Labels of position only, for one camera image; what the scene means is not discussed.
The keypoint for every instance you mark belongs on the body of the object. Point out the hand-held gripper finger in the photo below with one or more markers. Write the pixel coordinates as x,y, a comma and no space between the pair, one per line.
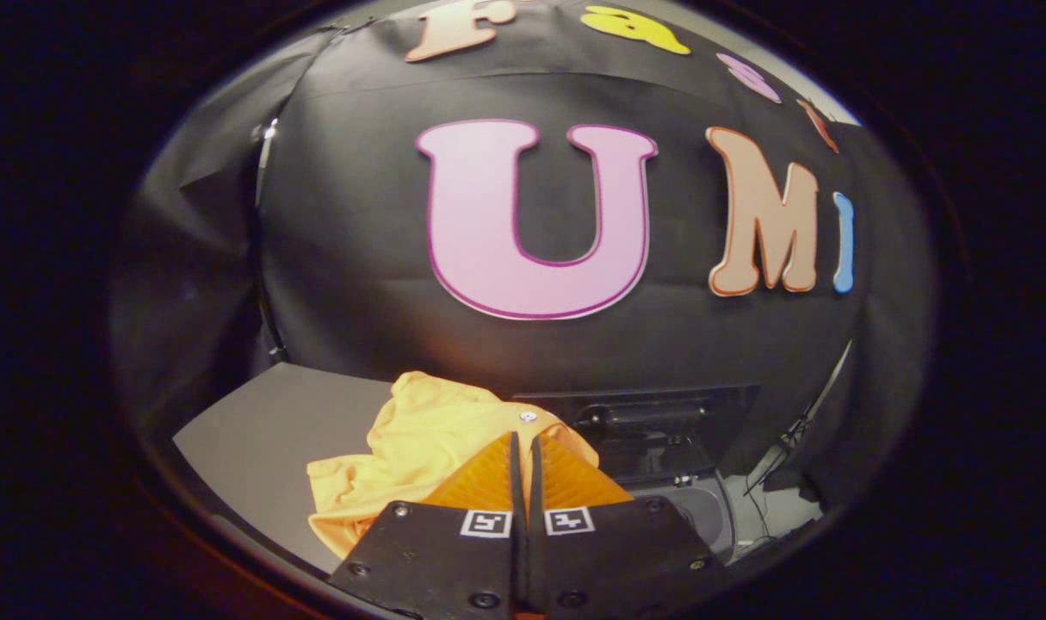
535,560
519,560

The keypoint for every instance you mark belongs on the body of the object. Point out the orange shirt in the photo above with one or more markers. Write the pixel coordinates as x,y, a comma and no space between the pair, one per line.
419,439

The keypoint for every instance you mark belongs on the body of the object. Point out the black backdrop cloth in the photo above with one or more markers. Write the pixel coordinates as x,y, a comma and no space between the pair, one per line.
385,327

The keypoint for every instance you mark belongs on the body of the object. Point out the black light stand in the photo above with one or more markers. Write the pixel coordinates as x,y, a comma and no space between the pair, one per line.
785,443

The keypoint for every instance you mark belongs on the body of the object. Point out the beige cabinet with dark sides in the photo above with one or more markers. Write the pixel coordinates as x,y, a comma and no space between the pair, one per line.
273,422

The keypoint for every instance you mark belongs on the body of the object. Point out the metal backdrop stand pole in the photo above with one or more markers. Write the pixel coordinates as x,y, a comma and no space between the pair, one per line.
269,131

